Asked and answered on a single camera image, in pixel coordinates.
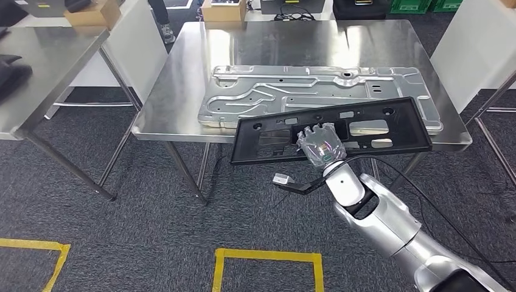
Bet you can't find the cardboard box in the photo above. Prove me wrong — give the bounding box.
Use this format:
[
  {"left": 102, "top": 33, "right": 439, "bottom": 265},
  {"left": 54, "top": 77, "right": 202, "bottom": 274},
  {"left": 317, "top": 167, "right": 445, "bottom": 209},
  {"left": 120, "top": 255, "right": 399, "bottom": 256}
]
[
  {"left": 200, "top": 0, "right": 248, "bottom": 22},
  {"left": 63, "top": 0, "right": 122, "bottom": 30}
]

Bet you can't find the black plastic plate frame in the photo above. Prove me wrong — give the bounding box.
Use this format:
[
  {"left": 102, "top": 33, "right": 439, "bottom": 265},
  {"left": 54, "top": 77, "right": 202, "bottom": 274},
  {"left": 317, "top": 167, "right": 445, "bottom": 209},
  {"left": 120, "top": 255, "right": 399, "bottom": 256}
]
[{"left": 229, "top": 96, "right": 433, "bottom": 166}]

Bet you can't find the black hard case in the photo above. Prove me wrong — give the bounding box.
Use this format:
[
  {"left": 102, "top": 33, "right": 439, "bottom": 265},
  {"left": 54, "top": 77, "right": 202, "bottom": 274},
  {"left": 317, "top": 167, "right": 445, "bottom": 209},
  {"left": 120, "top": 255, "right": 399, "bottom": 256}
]
[{"left": 332, "top": 0, "right": 388, "bottom": 20}]

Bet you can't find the green plastic crate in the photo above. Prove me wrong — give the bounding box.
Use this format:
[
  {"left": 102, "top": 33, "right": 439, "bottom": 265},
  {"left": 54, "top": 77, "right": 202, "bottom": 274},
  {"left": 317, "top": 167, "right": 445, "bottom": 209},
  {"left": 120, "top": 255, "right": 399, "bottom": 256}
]
[
  {"left": 389, "top": 0, "right": 430, "bottom": 13},
  {"left": 429, "top": 0, "right": 464, "bottom": 13}
]

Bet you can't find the stainless steel workbench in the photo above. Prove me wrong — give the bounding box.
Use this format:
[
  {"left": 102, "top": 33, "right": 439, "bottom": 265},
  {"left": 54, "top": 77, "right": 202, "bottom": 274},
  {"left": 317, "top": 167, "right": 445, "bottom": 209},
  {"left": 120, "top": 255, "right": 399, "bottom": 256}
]
[{"left": 131, "top": 19, "right": 473, "bottom": 206}]

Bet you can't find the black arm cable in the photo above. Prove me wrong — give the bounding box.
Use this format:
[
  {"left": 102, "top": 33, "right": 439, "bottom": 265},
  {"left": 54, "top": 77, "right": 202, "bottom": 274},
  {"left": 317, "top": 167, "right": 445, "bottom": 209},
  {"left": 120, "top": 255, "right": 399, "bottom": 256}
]
[{"left": 322, "top": 155, "right": 516, "bottom": 289}]

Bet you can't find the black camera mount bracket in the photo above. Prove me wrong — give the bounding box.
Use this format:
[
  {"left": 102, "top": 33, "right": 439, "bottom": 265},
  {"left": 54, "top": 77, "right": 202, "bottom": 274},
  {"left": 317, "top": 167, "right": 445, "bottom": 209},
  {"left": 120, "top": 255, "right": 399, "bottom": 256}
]
[{"left": 273, "top": 177, "right": 329, "bottom": 196}]

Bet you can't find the stamped sheet metal panel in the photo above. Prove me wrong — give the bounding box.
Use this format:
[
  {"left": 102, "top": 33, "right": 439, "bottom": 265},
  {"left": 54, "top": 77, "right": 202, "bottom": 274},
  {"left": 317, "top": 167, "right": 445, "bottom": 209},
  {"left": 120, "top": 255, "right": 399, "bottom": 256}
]
[{"left": 197, "top": 64, "right": 444, "bottom": 136}]

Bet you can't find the black power adapter cable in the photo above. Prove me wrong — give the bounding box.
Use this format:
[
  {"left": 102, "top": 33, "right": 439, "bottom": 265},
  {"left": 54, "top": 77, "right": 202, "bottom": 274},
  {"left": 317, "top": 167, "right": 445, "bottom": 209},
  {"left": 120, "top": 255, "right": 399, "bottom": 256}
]
[{"left": 274, "top": 12, "right": 315, "bottom": 22}]

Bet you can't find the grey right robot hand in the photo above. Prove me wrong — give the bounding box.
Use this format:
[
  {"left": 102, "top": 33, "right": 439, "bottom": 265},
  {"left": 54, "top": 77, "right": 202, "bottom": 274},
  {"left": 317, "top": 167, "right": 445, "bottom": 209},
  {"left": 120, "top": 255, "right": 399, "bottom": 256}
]
[{"left": 296, "top": 122, "right": 347, "bottom": 170}]

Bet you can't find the black controller with antennas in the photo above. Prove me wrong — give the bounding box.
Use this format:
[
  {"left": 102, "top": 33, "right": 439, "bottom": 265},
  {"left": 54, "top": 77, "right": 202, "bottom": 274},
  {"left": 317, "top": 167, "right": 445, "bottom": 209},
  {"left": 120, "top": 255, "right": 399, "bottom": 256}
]
[{"left": 64, "top": 0, "right": 92, "bottom": 13}]

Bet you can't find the grey flat case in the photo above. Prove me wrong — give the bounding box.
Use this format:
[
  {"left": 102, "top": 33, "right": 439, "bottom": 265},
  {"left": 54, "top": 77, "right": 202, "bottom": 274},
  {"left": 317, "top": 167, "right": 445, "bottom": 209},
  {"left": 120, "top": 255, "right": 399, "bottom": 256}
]
[{"left": 16, "top": 0, "right": 68, "bottom": 18}]

